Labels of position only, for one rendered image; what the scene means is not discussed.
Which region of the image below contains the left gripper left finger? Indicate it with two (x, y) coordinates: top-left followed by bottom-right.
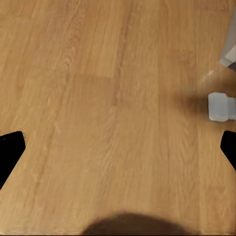
(0, 131), (26, 190)

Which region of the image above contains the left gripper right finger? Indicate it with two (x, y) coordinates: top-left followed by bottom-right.
(220, 131), (236, 170)

